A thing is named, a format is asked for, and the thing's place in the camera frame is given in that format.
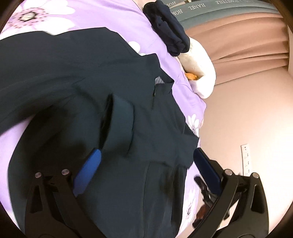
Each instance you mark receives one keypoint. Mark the pink curtain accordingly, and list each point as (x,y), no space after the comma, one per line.
(244,44)

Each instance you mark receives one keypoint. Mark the grey lettered curtain strip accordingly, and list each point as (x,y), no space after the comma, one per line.
(202,11)

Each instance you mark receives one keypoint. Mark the dark navy zip jacket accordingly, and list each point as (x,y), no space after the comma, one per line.
(85,90)

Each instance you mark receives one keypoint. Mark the white wall power strip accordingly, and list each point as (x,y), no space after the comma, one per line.
(245,152)

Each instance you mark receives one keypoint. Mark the folded navy garment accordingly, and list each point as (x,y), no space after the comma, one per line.
(166,25)

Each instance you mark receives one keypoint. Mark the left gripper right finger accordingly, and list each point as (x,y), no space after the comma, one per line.
(240,209)

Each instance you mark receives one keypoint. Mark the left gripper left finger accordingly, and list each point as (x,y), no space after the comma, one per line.
(52,209)

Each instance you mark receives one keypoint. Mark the purple floral bed sheet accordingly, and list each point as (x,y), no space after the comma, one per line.
(125,19)

